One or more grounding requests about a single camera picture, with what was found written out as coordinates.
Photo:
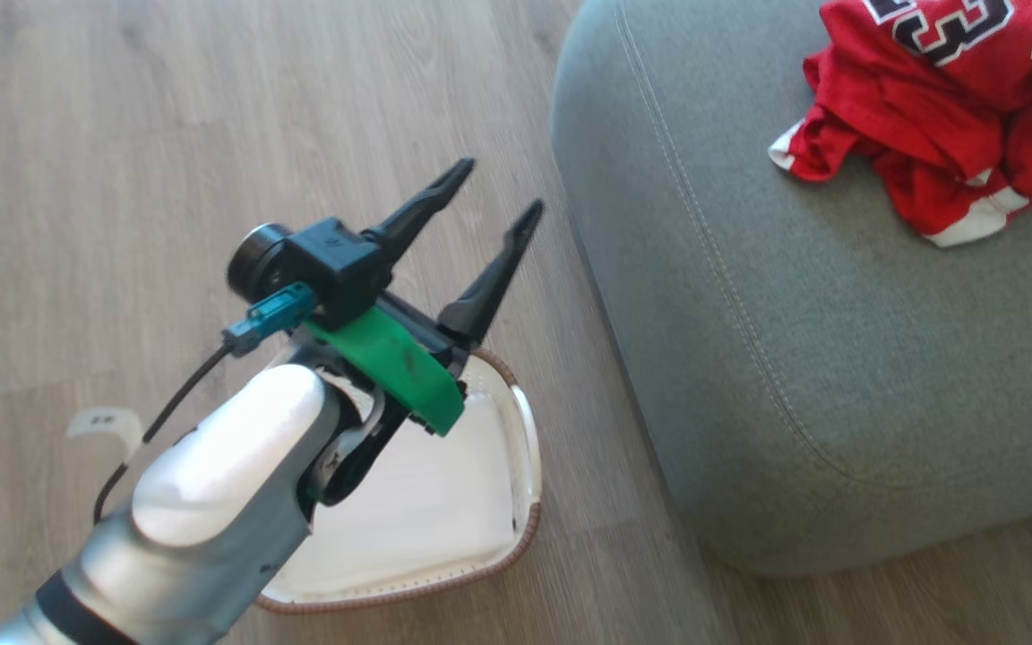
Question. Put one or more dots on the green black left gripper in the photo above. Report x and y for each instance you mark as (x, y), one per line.
(391, 358)

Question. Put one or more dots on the red white Bulls jersey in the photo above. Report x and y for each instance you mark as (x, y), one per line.
(946, 116)

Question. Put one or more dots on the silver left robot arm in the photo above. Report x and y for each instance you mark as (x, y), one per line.
(202, 502)

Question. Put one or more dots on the white perforated laundry basket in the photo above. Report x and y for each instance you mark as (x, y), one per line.
(444, 502)

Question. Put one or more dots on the grey fabric seat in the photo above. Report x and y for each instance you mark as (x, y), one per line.
(803, 376)

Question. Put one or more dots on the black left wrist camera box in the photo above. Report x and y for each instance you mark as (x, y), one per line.
(323, 264)

